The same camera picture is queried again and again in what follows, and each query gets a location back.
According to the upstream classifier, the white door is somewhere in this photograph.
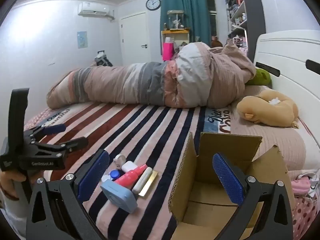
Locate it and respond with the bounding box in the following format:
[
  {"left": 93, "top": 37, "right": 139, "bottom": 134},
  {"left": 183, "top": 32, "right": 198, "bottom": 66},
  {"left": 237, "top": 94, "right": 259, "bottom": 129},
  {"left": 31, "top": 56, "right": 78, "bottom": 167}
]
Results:
[{"left": 120, "top": 11, "right": 148, "bottom": 65}]

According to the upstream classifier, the white tube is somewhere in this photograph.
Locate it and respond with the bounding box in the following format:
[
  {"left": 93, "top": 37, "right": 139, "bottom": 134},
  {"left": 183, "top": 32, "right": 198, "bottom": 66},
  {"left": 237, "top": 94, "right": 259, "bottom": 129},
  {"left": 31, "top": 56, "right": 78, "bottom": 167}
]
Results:
[{"left": 132, "top": 167, "right": 153, "bottom": 195}]

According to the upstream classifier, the gold flat card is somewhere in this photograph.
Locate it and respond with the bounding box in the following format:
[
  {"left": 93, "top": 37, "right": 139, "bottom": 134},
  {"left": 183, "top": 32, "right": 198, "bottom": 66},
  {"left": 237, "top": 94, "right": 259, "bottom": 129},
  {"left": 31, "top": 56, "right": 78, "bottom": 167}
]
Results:
[{"left": 138, "top": 170, "right": 159, "bottom": 197}]

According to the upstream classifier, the yellow shelf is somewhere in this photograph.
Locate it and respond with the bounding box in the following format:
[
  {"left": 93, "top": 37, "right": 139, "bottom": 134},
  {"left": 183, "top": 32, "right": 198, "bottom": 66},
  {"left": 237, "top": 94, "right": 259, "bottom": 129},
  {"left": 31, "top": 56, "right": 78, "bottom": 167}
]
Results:
[{"left": 161, "top": 29, "right": 190, "bottom": 46}]

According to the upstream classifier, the person's left hand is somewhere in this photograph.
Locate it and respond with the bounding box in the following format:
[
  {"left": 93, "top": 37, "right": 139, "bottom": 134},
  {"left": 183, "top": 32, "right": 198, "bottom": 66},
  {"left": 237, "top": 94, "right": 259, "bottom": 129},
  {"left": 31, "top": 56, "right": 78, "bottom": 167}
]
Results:
[{"left": 0, "top": 170, "right": 27, "bottom": 200}]

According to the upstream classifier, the tan plush toy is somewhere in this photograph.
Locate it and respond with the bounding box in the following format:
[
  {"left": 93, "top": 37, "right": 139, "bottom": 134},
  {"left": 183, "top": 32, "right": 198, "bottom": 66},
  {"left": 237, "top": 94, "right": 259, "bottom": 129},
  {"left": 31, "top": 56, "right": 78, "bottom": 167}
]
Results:
[{"left": 236, "top": 89, "right": 299, "bottom": 128}]

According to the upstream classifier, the white air conditioner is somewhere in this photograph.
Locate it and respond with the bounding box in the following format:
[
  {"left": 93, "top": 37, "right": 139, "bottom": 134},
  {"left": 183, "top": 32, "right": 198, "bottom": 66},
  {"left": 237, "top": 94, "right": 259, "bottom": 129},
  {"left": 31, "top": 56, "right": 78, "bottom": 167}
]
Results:
[{"left": 78, "top": 2, "right": 115, "bottom": 20}]

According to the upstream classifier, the green plush toy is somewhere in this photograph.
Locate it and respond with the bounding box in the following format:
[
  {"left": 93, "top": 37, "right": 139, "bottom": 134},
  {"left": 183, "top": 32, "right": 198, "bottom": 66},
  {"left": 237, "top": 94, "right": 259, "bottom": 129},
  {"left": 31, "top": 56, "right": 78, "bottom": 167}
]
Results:
[{"left": 246, "top": 68, "right": 272, "bottom": 86}]

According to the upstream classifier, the white bed headboard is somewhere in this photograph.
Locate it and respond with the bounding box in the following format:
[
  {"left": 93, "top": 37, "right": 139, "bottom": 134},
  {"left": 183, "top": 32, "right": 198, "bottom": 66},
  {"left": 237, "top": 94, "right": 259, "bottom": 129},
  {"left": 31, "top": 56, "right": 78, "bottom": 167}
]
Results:
[{"left": 254, "top": 29, "right": 320, "bottom": 135}]

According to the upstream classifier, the brown cardboard box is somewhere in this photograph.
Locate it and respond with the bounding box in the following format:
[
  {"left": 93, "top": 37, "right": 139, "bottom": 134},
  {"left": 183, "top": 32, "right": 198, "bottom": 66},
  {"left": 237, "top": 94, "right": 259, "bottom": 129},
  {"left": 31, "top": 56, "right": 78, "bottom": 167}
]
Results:
[{"left": 168, "top": 131, "right": 297, "bottom": 240}]

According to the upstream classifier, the light blue square case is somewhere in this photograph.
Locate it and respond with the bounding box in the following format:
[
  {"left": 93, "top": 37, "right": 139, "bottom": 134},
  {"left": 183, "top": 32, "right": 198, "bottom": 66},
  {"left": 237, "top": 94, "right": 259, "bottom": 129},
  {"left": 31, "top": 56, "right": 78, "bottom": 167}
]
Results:
[{"left": 100, "top": 180, "right": 138, "bottom": 214}]

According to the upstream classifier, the dark bookshelf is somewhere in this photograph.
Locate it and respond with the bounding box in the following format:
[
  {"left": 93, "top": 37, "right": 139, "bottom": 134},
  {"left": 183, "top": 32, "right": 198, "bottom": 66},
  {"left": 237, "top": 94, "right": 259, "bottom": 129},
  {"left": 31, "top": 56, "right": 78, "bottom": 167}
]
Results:
[{"left": 226, "top": 0, "right": 266, "bottom": 53}]

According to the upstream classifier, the white earbuds case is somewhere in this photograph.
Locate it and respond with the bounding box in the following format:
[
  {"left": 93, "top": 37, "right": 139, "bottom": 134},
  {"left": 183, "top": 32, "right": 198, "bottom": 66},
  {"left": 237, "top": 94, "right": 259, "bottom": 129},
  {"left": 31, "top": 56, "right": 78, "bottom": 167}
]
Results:
[{"left": 122, "top": 160, "right": 137, "bottom": 172}]

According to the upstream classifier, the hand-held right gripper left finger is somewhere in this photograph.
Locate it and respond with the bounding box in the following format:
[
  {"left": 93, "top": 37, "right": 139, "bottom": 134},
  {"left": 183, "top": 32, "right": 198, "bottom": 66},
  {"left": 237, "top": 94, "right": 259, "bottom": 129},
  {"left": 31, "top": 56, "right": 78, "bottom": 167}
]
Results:
[{"left": 25, "top": 149, "right": 110, "bottom": 240}]

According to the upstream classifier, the blue capped small bottle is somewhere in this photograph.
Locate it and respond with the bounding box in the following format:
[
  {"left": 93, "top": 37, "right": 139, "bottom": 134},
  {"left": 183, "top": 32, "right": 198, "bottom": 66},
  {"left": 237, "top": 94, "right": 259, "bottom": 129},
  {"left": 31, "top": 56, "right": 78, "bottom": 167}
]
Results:
[{"left": 101, "top": 170, "right": 122, "bottom": 182}]

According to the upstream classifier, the round wall clock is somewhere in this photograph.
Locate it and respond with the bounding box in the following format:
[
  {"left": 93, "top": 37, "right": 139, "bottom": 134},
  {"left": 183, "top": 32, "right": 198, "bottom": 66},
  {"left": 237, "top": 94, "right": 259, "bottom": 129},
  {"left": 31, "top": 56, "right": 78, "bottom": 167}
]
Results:
[{"left": 146, "top": 0, "right": 161, "bottom": 11}]

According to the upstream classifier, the glass fish tank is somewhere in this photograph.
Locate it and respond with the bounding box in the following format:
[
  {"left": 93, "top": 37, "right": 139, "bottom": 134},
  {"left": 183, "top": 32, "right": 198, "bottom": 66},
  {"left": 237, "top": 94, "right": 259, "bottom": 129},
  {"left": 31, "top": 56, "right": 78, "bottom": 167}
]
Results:
[{"left": 167, "top": 10, "right": 187, "bottom": 30}]

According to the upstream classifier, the white cable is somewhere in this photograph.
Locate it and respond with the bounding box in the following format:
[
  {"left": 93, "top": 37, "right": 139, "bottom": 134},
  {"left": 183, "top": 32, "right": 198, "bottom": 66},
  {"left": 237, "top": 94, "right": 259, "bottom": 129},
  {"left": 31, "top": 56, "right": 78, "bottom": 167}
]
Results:
[{"left": 296, "top": 167, "right": 320, "bottom": 196}]

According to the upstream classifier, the pink ribbed pillow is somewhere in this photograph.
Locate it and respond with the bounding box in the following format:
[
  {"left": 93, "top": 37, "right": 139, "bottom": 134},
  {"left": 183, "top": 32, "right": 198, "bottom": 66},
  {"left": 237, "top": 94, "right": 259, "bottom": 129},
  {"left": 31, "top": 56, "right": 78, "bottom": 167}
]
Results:
[{"left": 230, "top": 85, "right": 307, "bottom": 172}]

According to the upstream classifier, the blue wall poster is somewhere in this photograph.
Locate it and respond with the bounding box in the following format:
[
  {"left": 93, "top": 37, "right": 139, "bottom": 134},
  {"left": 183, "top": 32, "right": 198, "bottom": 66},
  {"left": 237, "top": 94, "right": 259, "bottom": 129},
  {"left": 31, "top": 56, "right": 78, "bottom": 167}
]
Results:
[{"left": 77, "top": 31, "right": 88, "bottom": 49}]

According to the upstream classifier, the pink pouch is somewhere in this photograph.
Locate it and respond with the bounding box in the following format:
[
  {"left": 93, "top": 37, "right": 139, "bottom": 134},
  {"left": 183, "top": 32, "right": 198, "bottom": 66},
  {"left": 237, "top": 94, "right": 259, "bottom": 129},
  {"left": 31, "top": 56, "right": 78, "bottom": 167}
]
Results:
[{"left": 291, "top": 174, "right": 317, "bottom": 197}]

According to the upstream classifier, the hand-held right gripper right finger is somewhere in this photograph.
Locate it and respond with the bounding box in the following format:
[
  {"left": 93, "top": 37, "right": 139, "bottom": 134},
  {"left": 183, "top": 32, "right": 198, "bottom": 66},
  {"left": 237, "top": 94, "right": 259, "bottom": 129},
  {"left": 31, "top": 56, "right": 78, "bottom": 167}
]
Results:
[{"left": 212, "top": 152, "right": 293, "bottom": 240}]

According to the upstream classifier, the striped printed blanket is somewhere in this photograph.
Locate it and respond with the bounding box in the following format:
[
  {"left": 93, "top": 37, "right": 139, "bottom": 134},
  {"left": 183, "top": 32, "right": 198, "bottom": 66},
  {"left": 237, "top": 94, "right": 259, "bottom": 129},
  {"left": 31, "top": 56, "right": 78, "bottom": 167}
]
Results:
[{"left": 24, "top": 104, "right": 233, "bottom": 240}]

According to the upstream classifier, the pink grey rolled duvet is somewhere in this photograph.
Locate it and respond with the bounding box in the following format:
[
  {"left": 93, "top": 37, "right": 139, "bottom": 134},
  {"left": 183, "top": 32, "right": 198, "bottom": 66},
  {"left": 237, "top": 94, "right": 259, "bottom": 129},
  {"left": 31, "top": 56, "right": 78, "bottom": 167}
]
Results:
[{"left": 46, "top": 42, "right": 257, "bottom": 109}]

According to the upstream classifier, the window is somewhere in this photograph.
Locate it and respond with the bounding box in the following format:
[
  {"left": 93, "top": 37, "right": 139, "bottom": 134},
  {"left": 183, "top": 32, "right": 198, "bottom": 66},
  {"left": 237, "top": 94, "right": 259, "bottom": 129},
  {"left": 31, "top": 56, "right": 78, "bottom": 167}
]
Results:
[{"left": 206, "top": 0, "right": 217, "bottom": 37}]

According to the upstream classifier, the teal curtain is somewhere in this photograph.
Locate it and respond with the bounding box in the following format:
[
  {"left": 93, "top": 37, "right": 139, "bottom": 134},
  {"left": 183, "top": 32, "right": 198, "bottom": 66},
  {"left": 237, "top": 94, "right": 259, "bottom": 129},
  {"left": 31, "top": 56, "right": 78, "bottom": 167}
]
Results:
[{"left": 160, "top": 0, "right": 211, "bottom": 46}]

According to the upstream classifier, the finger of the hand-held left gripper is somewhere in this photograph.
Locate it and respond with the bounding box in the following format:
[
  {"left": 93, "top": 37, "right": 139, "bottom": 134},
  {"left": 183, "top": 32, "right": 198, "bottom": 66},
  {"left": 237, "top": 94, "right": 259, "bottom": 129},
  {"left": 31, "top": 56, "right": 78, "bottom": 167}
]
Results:
[
  {"left": 31, "top": 137, "right": 89, "bottom": 155},
  {"left": 24, "top": 124, "right": 67, "bottom": 143}
]

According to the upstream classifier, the pink bag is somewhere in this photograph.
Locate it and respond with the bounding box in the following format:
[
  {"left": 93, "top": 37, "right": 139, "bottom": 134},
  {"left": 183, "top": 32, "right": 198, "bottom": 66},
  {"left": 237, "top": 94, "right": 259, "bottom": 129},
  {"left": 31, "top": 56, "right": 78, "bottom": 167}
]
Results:
[{"left": 162, "top": 42, "right": 174, "bottom": 61}]

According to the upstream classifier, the red squeeze bottle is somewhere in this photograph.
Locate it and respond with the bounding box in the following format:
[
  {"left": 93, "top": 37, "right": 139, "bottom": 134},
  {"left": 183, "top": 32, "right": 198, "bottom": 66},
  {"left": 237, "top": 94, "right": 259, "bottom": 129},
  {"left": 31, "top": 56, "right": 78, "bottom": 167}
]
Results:
[{"left": 114, "top": 164, "right": 148, "bottom": 188}]

